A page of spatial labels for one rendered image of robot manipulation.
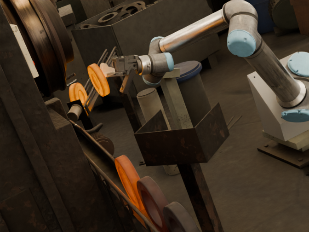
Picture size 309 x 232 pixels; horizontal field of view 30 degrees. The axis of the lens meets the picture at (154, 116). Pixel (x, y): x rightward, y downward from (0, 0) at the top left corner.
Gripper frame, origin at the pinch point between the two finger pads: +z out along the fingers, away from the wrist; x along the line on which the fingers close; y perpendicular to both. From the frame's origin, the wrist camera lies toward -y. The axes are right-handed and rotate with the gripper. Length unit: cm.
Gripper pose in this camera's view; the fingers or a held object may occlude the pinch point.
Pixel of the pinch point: (97, 76)
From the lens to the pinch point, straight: 261.3
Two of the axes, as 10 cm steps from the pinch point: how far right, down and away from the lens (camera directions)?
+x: 3.8, 1.7, -9.1
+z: -9.2, 1.5, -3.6
